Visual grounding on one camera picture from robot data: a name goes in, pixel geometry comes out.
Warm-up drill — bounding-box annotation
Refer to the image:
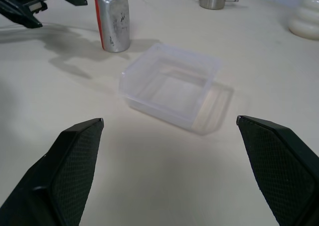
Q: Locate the white ribbed ceramic vase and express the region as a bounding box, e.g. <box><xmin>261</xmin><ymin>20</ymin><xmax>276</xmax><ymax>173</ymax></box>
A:
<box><xmin>288</xmin><ymin>0</ymin><xmax>319</xmax><ymax>41</ymax></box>

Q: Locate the clear plastic container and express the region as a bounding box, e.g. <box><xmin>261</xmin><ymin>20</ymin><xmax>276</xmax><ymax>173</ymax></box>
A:
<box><xmin>119</xmin><ymin>42</ymin><xmax>235</xmax><ymax>136</ymax></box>

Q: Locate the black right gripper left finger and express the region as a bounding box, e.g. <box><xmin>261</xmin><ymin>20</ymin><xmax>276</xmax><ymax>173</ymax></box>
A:
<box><xmin>0</xmin><ymin>117</ymin><xmax>105</xmax><ymax>226</ymax></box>

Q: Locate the silver and red can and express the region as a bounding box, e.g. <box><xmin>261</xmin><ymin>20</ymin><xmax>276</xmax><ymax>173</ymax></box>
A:
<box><xmin>94</xmin><ymin>0</ymin><xmax>131</xmax><ymax>53</ymax></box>

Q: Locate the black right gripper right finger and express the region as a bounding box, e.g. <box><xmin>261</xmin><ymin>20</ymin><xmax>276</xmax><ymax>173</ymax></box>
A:
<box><xmin>236</xmin><ymin>115</ymin><xmax>319</xmax><ymax>226</ymax></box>

